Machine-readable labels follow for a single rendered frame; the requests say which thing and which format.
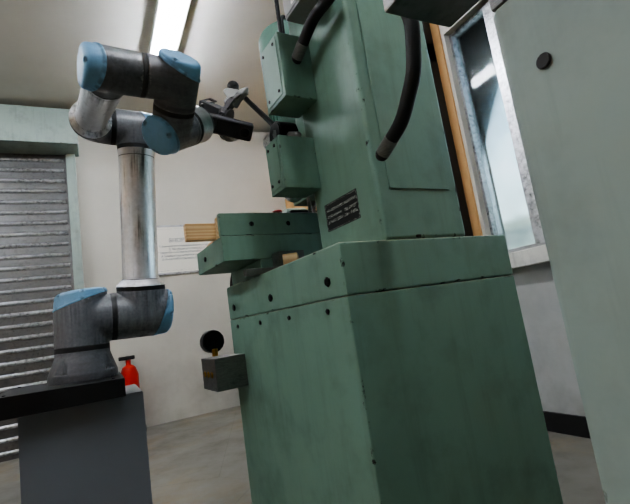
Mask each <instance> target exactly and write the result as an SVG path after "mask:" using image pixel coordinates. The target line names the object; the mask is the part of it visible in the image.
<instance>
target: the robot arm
mask: <svg viewBox="0 0 630 504"><path fill-rule="evenodd" d="M78 50H79V51H78V56H77V78H78V83H79V85H80V87H81V90H80V94H79V99H78V101H77V102H76V103H75V104H73V106H72V107H71V109H70V111H69V123H70V126H71V127H72V129H73V130H74V132H75V133H76V134H78V135H79V136H80V137H82V138H84V139H86V140H89V141H92V142H96V143H101V144H108V145H117V152H118V164H119V193H120V221H121V250H122V278H123V279H122V281H121V282H120V283H119V284H118V285H117V286H116V293H107V291H108V290H107V288H106V287H92V288H84V289H77V290H72V291H67V292H63V293H60V294H58V295H57V296H56V297H55V298H54V303H53V311H52V313H53V332H54V360H53V363H52V366H51V369H50V371H49V374H48V377H47V386H55V385H65V384H72V383H79V382H85V381H91V380H97V379H102V378H107V377H112V376H115V375H118V366H117V364H116V362H115V360H114V358H113V356H112V353H111V351H110V341H112V340H121V339H129V338H137V337H145V336H155V335H158V334H163V333H166V332H168V331H169V329H170V328H171V325H172V321H173V315H174V314H173V312H174V299H173V295H172V291H171V290H169V289H165V283H164V282H163V281H162V280H161V279H160V278H159V274H158V247H157V221H156V194H155V168H154V154H155V152H156V153H158V154H160V155H169V154H175V153H177V152H178V151H181V150H184V149H186V148H189V147H192V146H194V145H197V144H200V143H203V142H205V141H207V140H209V139H210V138H211V136H212V134H213V133H214V134H218V135H220V138H221V139H222V140H225V141H227V142H234V141H237V140H239V139H240V140H244V141H250V140H251V137H252V133H253V128H254V126H253V123H250V122H246V121H241V120H237V119H234V110H233V108H238V107H239V105H240V103H241V101H242V100H244V98H245V97H246V96H247V95H249V88H248V87H244V88H242V89H240V90H238V89H232V88H225V89H224V90H223V93H224V94H225V95H226V99H225V100H224V104H225V105H224V106H223V107H222V106H220V105H218V104H215V102H217V101H216V100H214V99H212V98H208V99H203V100H199V106H196V102H197V95H198V89H199V83H200V82H201V80H200V75H201V66H200V63H198V61H197V60H195V59H194V58H192V57H190V56H189V55H186V54H184V53H182V52H179V51H176V50H172V49H167V48H161V49H160V50H159V51H158V55H155V54H150V53H143V52H138V51H133V50H128V49H123V48H118V47H113V46H108V45H103V44H100V43H98V42H86V41H85V42H82V43H81V44H80V46H79V49H78ZM124 95H125V96H133V97H139V98H147V99H154V102H153V112H152V114H150V113H145V112H142V111H131V110H124V109H116V107H117V105H118V104H119V102H120V100H121V98H122V97H123V96H124ZM207 100H210V101H212V102H207ZM202 103H203V104H202Z"/></svg>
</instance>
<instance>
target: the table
mask: <svg viewBox="0 0 630 504"><path fill-rule="evenodd" d="M322 249H323V247H322V241H321V234H320V233H305V234H274V235H243V236H221V237H220V238H218V239H217V240H216V241H214V242H213V243H212V244H210V245H209V246H207V247H206V248H205V249H203V250H202V251H201V252H199V253H198V254H197V259H198V268H199V275H212V274H225V273H233V272H235V271H237V270H239V269H241V268H243V267H245V266H248V265H250V264H252V263H254V262H256V261H258V260H260V259H271V258H272V254H273V253H275V252H278V251H289V250H304V256H307V255H309V254H312V253H314V252H317V251H319V250H322Z"/></svg>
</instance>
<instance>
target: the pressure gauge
mask: <svg viewBox="0 0 630 504"><path fill-rule="evenodd" d="M223 345H224V337H223V335H222V334H221V333H220V332H219V331H217V330H209V331H206V332H204V333H203V334H202V336H201V337H200V347H201V349H202V350H203V351H205V352H207V353H212V357H214V356H218V351H220V350H221V349H222V347H223Z"/></svg>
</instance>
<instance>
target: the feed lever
mask: <svg viewBox="0 0 630 504"><path fill-rule="evenodd" d="M227 88H232V89H238V90H240V89H239V85H238V83H237V82H236V81H234V80H232V81H229V82H228V84H227ZM244 101H245V102H246V103H247V104H248V105H249V106H250V107H251V108H252V109H253V110H254V111H255V112H256V113H257V114H258V115H259V116H261V117H262V118H263V119H264V120H265V121H266V122H267V123H268V124H269V125H270V126H271V128H270V142H271V141H272V140H273V139H274V138H275V137H276V136H277V135H288V136H298V137H301V133H300V132H299V131H298V128H297V126H296V124H295V123H289V122H281V121H275V122H274V121H273V120H272V119H271V118H269V117H268V116H267V115H266V114H265V113H264V112H263V111H262V110H261V109H260V108H259V107H258V106H257V105H256V104H255V103H253V102H252V101H251V100H250V99H249V98H248V97H247V96H246V97H245V98H244Z"/></svg>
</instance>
